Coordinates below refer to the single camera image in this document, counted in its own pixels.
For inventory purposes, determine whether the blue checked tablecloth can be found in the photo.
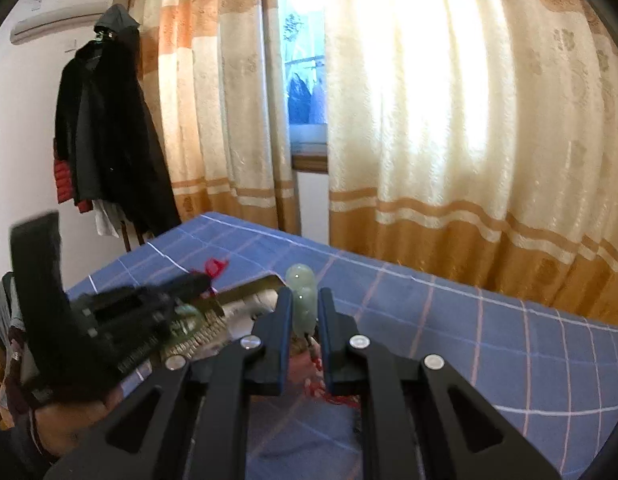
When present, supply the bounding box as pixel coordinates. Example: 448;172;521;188
64;211;618;480

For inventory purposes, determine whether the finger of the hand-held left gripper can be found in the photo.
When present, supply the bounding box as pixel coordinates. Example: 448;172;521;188
154;270;213;309

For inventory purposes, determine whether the white air conditioner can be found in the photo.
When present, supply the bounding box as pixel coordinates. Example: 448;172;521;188
10;0;132;45

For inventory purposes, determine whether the wide cream orange curtain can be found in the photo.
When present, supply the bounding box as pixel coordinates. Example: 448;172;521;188
319;0;618;331

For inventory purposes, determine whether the red down jacket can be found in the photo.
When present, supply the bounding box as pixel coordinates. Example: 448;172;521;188
53;157;83;206

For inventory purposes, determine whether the pink tin box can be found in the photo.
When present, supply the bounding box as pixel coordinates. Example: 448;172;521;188
161;274;326;398

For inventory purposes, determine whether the window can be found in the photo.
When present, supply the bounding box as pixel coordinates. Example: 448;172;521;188
274;0;330;173

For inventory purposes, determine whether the person's left hand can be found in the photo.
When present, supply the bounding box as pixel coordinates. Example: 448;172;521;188
29;382;140;461

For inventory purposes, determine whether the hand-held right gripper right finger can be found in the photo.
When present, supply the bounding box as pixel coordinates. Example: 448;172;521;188
316;287;562;480

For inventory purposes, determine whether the narrow cream orange curtain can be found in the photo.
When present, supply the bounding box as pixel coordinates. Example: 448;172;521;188
129;0;302;236

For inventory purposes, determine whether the grey hooded jacket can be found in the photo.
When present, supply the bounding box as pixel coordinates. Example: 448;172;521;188
94;4;140;43

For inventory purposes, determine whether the white garment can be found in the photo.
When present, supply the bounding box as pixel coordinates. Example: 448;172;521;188
91;199;140;239

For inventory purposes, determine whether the green jade pendant red cord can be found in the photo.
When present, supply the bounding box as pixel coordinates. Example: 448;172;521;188
201;258;362;408

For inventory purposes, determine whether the black coat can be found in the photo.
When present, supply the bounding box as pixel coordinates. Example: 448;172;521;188
54;35;182;233

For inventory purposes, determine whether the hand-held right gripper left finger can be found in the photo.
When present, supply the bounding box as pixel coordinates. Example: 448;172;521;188
41;286;296;480

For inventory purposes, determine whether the grey maroon cloth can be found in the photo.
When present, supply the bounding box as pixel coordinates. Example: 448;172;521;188
0;270;34;411

